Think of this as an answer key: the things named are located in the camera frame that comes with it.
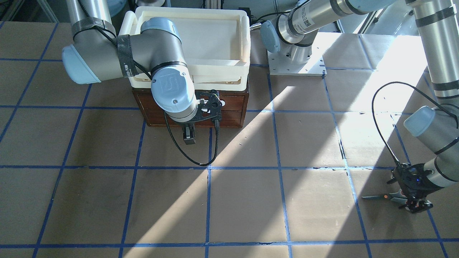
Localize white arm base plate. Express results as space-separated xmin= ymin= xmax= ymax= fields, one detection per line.
xmin=267 ymin=51 xmax=327 ymax=76

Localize white plastic crate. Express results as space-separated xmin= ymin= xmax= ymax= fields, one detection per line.
xmin=119 ymin=6 xmax=251 ymax=91

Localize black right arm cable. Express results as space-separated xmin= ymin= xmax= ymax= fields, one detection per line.
xmin=164 ymin=111 xmax=220 ymax=167

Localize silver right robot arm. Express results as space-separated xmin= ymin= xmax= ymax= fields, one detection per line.
xmin=62 ymin=0 xmax=222 ymax=145

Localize grey orange scissors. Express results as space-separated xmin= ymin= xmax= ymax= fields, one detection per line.
xmin=362 ymin=189 xmax=408 ymax=205

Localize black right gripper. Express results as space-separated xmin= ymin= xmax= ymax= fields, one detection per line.
xmin=183 ymin=92 xmax=222 ymax=145

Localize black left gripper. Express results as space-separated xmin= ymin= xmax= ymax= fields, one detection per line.
xmin=392 ymin=163 xmax=433 ymax=212

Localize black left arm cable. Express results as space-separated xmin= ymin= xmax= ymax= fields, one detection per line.
xmin=372 ymin=82 xmax=459 ymax=169

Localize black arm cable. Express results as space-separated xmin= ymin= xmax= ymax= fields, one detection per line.
xmin=164 ymin=111 xmax=220 ymax=167
xmin=372 ymin=82 xmax=459 ymax=169

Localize dark wooden drawer cabinet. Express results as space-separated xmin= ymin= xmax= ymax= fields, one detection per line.
xmin=132 ymin=85 xmax=249 ymax=129

